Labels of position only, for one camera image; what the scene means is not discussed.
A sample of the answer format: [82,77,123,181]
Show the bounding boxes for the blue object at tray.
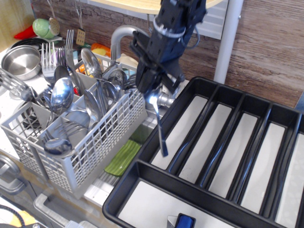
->
[175,213,196,228]

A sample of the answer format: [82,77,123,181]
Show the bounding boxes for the wooden shelf board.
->
[88,0,224,16]

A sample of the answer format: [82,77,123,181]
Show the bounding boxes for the large steel spoon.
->
[51,77,74,115]

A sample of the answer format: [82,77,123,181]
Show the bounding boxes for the black cutlery tray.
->
[103,77,304,228]

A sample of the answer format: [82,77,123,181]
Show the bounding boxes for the steel forks front compartment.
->
[42,121,88,144]

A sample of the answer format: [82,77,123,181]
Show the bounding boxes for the grey plastic cutlery basket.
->
[0,54,148,200]

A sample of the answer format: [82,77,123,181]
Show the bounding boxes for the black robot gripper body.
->
[130,31,185,90]

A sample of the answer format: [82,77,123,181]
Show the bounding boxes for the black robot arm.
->
[130,0,207,98]

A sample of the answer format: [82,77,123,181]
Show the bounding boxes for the steel fork at back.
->
[111,44,117,65]

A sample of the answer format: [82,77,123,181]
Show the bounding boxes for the steel spoon upright back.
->
[81,48,102,79]

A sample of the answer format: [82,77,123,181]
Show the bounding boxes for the steel spoon front corner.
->
[44,138,73,158]

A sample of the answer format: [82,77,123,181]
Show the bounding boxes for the silver sink faucet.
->
[111,25,180,107]

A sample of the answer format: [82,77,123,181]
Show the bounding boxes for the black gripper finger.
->
[163,73,185,96]
[135,68,157,95]

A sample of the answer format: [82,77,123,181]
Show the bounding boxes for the small steel spoon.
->
[144,89,168,157]

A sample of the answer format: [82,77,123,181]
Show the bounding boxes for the tall steel fork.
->
[65,29,84,96]

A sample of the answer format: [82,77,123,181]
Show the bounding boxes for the hanging yellow spatula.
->
[74,0,86,46]

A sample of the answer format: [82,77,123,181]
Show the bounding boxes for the white metal post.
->
[213,0,244,84]

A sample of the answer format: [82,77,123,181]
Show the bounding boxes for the steel pot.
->
[1,45,41,81]

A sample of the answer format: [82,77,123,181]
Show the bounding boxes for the green toy cup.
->
[32,19,56,39]

